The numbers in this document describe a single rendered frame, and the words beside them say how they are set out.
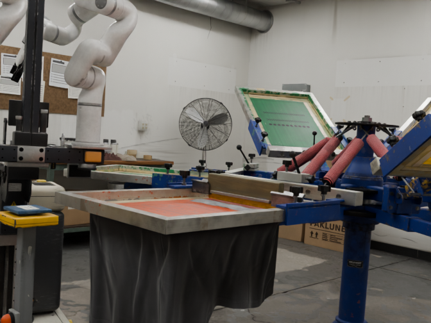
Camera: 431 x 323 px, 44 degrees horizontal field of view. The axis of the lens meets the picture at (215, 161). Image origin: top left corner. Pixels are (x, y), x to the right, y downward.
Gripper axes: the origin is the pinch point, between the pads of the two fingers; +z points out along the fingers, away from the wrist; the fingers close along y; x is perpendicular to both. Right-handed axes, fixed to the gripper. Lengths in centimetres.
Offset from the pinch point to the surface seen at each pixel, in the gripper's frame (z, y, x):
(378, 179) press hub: -45, -63, -151
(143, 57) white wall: 17, 359, -183
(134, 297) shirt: 16, -112, -39
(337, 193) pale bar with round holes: -37, -97, -99
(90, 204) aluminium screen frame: 0, -96, -18
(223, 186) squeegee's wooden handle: -15, -74, -71
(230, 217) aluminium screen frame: -22, -120, -47
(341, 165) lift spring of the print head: -43, -69, -121
